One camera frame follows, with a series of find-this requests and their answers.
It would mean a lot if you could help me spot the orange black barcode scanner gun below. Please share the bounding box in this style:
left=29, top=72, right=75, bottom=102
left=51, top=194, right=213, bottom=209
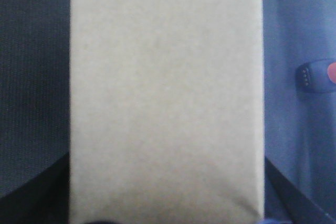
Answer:
left=296, top=58, right=335, bottom=93

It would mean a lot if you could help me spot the small brown cardboard package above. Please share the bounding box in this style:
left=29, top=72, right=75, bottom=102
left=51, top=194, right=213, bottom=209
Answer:
left=69, top=0, right=264, bottom=223

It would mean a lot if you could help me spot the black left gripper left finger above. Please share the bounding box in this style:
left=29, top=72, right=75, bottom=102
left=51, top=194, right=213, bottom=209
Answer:
left=1, top=154, right=69, bottom=223

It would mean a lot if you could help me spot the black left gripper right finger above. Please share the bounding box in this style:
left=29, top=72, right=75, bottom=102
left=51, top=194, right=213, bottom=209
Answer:
left=265, top=158, right=335, bottom=223

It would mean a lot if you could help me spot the dark grey table mat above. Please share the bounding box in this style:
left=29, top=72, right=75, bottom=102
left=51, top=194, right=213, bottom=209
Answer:
left=1, top=0, right=335, bottom=223

